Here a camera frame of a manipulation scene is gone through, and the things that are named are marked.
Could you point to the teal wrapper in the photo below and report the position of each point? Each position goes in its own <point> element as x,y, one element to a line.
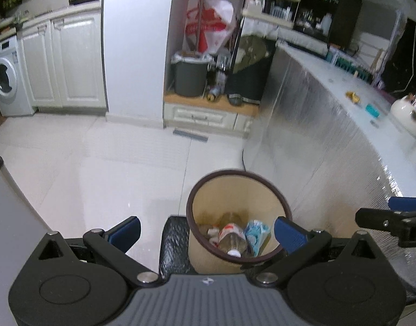
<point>257,237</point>

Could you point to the white kitchen base cabinets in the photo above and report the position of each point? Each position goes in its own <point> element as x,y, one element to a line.
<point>75,68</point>

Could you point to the grey flat bar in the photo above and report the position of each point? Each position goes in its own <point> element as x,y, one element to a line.
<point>191,134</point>

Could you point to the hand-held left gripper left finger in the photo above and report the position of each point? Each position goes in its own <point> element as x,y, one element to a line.
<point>124,234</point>

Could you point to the cream storage organizer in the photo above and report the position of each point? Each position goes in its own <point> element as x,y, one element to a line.
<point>272,6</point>

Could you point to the black textured pad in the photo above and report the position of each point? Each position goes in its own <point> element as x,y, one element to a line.
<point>175,244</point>

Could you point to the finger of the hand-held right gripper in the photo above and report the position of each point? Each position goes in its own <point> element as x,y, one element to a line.
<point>408,203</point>

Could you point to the clear plastic bottle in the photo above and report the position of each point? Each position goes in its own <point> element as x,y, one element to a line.
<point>231,237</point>

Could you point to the dark green bag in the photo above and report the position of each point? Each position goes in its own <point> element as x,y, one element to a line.
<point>252,74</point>

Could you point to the white slotted metal rack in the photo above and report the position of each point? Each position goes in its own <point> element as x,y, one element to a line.
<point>397,34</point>

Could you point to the black cosmetics rack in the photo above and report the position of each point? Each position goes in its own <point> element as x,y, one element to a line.
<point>316,17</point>

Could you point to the yellow crumpled wrapper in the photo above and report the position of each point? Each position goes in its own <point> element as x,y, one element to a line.
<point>352,97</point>

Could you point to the low white drawer cabinet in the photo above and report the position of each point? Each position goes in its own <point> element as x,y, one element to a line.
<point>194,117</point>

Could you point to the grey trash bin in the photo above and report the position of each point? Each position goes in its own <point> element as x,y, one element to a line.
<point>191,78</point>

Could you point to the tan bin with brown rim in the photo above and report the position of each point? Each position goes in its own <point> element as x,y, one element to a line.
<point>221,197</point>

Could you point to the white washing machine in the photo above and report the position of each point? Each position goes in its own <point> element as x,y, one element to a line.
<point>7,78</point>

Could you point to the silver foil table skirt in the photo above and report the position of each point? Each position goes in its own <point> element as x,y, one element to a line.
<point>313,125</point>

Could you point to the red and white plastic bag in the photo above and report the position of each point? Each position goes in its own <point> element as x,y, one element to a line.
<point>211,23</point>

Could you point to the white cat-shaped ceramic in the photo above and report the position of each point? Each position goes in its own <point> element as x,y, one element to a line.
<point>404,115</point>

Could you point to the teal sign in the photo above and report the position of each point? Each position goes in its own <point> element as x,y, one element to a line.
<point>343,62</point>

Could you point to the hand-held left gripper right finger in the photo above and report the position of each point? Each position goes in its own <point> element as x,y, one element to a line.
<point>289,234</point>

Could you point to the small teal block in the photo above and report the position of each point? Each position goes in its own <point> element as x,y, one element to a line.
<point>372,111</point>

